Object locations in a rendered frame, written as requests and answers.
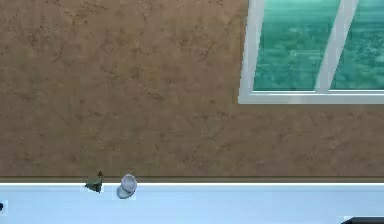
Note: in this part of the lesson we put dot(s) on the pale grey round object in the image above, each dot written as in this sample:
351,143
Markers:
127,186

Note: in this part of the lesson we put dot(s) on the white framed window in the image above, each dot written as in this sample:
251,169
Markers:
335,50

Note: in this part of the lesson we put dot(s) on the black flat object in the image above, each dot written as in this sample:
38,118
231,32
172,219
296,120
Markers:
365,220

